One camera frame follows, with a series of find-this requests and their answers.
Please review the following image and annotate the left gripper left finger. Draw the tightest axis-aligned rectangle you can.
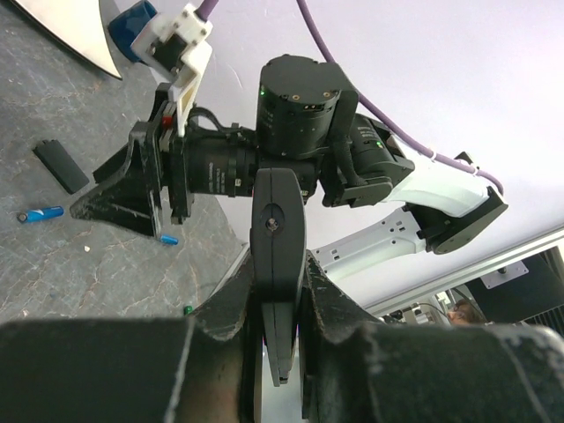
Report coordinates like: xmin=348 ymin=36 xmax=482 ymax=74
xmin=1 ymin=257 xmax=256 ymax=422

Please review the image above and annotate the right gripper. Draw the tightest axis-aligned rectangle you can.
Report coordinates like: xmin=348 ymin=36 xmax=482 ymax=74
xmin=70 ymin=83 xmax=195 ymax=240

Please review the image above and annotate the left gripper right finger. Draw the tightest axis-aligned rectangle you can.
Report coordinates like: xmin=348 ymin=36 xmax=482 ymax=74
xmin=299 ymin=256 xmax=563 ymax=422

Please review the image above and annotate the black remote battery cover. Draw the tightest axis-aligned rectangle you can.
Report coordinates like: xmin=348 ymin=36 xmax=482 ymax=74
xmin=33 ymin=139 xmax=89 ymax=195

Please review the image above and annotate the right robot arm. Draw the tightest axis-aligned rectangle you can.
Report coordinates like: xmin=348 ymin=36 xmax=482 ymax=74
xmin=70 ymin=55 xmax=508 ymax=279

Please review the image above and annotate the blue metallic battery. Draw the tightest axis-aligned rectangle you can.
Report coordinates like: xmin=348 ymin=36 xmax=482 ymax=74
xmin=160 ymin=234 xmax=179 ymax=245

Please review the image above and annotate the person's head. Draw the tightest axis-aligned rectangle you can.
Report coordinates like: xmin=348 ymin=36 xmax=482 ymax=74
xmin=447 ymin=300 xmax=486 ymax=325

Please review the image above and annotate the dark blue mug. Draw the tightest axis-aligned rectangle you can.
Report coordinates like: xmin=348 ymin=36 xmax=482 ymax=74
xmin=108 ymin=0 xmax=157 ymax=63

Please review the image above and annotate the square white plate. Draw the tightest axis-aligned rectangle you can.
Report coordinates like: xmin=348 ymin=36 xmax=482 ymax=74
xmin=14 ymin=0 xmax=122 ymax=80

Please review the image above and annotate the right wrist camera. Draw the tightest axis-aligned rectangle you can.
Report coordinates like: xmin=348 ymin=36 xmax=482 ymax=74
xmin=131 ymin=3 xmax=212 ymax=137

